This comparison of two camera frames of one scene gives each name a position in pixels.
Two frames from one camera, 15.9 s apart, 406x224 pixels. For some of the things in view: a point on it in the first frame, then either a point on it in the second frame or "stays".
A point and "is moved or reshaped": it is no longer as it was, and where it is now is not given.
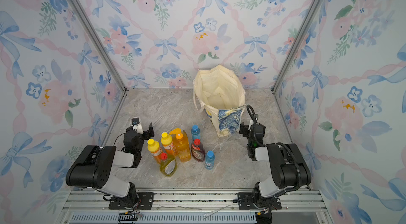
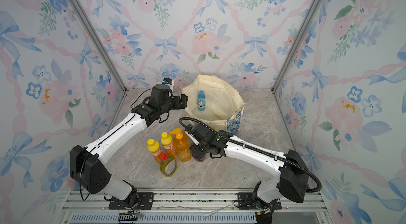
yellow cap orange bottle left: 154,147 stays
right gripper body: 250,146 to 200,149
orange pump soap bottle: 182,143 stays
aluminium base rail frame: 192,206 stays
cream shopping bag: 217,91 is moved or reshaped
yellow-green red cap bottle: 168,165 stays
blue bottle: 210,159 to 201,101
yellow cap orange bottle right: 167,142 stays
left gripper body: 141,138 to 166,109
